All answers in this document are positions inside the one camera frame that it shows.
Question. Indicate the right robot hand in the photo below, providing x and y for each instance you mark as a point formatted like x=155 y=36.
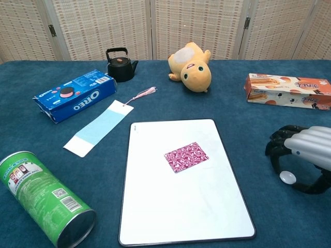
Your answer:
x=310 y=144

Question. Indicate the pink patterned small packet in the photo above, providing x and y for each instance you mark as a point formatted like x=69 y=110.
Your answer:
x=186 y=157

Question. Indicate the orange snack box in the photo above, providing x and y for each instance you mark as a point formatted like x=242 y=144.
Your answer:
x=287 y=91

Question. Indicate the white rectangular board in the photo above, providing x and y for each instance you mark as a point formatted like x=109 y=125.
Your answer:
x=186 y=204

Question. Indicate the blue Oreo box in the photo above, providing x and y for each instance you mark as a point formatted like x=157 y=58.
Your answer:
x=77 y=98

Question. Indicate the small white round disc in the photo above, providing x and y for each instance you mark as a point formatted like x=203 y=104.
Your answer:
x=287 y=177

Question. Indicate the blue table cloth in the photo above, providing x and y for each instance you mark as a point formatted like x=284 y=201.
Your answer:
x=232 y=108

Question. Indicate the yellow plush toy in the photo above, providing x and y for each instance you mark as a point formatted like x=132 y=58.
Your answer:
x=195 y=75

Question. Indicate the black teapot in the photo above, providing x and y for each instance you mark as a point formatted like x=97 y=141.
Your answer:
x=121 y=69

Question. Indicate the white blue tasselled bookmark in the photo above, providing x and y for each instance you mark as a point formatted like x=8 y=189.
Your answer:
x=98 y=126

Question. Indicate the woven folding screen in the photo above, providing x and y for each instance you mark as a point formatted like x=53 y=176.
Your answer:
x=103 y=28

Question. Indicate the green chips can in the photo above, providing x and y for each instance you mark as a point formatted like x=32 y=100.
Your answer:
x=41 y=196

